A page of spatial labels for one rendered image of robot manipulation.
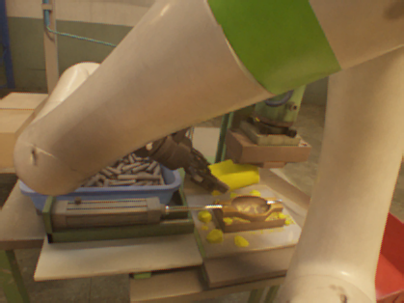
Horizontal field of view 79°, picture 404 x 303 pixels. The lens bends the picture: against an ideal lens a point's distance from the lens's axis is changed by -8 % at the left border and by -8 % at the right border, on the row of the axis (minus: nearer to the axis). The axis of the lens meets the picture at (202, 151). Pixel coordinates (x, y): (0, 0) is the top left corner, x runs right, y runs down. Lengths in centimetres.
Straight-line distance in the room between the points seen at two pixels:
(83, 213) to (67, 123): 32
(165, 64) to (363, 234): 31
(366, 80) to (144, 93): 22
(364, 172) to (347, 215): 6
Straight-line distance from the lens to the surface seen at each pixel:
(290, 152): 58
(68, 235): 60
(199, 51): 16
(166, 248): 59
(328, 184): 36
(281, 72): 16
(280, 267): 61
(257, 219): 65
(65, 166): 32
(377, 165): 34
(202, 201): 73
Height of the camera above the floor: 143
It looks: 25 degrees down
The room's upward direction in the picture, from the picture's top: 9 degrees clockwise
